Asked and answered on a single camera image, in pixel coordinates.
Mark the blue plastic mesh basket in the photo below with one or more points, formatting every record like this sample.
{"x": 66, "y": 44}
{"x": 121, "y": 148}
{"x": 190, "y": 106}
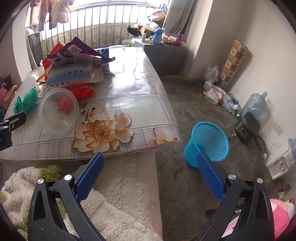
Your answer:
{"x": 192, "y": 150}

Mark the empty clear water jug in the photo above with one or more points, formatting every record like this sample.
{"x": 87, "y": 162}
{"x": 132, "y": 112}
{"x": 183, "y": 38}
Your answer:
{"x": 254, "y": 106}

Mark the brown paper bag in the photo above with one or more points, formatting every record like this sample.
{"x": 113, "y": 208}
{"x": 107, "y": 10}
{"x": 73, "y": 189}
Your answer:
{"x": 10, "y": 95}

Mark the dark grey rice cooker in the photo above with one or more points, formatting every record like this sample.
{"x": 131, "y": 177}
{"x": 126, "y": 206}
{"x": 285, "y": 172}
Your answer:
{"x": 248, "y": 125}

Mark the white and blue medicine box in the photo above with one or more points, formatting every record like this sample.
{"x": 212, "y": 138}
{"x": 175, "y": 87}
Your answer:
{"x": 69, "y": 76}

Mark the purple snack bag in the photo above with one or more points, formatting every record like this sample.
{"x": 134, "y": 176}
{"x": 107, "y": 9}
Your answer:
{"x": 81, "y": 49}

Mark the blue detergent bottle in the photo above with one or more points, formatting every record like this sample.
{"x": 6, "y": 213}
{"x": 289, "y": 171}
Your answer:
{"x": 158, "y": 36}

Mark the dark chair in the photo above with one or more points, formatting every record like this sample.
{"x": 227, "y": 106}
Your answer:
{"x": 34, "y": 48}

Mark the green plastic bag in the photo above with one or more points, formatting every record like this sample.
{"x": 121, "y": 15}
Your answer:
{"x": 26, "y": 100}

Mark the beige fleece blanket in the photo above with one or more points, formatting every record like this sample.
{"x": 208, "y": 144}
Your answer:
{"x": 134, "y": 176}

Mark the wall socket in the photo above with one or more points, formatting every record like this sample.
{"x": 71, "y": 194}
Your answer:
{"x": 278, "y": 128}

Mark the white plastic bag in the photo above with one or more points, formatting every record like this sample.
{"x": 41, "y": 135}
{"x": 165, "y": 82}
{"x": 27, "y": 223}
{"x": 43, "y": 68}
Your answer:
{"x": 211, "y": 74}

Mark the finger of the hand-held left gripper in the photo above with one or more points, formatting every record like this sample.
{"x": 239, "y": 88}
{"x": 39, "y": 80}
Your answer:
{"x": 16, "y": 120}

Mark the large red and white bag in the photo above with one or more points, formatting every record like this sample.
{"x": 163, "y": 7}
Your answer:
{"x": 54, "y": 49}

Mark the golden foil packet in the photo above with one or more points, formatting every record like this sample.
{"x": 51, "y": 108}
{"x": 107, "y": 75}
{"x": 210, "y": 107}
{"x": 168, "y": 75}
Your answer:
{"x": 41, "y": 77}

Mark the grey cabinet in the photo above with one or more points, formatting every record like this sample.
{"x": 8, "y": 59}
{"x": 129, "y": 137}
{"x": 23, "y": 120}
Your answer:
{"x": 166, "y": 60}

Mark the white water dispenser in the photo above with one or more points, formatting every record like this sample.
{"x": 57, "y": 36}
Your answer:
{"x": 279, "y": 160}

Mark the pile of printed packets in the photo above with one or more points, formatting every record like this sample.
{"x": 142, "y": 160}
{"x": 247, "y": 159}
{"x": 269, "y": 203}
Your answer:
{"x": 214, "y": 95}

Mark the grey curtain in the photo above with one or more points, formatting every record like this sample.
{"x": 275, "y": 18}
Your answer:
{"x": 185, "y": 16}

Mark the floral plastic table cover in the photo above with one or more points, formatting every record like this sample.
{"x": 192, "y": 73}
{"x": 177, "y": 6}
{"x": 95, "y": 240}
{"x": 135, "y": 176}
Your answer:
{"x": 138, "y": 92}

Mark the blue water bottle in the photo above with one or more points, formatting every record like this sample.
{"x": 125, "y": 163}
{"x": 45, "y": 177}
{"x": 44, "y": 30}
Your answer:
{"x": 292, "y": 147}

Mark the red snack packet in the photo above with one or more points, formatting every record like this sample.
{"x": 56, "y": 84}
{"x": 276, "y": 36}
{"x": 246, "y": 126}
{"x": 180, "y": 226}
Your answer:
{"x": 81, "y": 90}

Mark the fruit patterned roll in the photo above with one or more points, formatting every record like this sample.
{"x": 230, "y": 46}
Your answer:
{"x": 233, "y": 62}

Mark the white fluffy blanket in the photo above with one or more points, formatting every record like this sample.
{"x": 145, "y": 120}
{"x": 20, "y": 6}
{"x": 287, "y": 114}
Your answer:
{"x": 104, "y": 215}

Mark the metal balcony railing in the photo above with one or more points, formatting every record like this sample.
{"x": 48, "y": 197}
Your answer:
{"x": 104, "y": 30}

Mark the purple cup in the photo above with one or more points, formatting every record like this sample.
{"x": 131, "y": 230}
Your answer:
{"x": 180, "y": 39}

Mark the hanging pink garment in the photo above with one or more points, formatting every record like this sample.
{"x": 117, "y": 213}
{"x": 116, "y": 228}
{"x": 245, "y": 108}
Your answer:
{"x": 57, "y": 11}

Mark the scattered small wrappers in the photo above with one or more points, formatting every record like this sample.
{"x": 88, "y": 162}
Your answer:
{"x": 284, "y": 190}

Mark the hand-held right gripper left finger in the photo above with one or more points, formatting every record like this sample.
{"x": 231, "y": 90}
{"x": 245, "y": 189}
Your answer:
{"x": 90, "y": 177}

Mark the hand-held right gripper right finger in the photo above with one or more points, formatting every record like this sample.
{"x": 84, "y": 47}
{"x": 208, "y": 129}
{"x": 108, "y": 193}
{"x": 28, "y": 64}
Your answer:
{"x": 210, "y": 177}

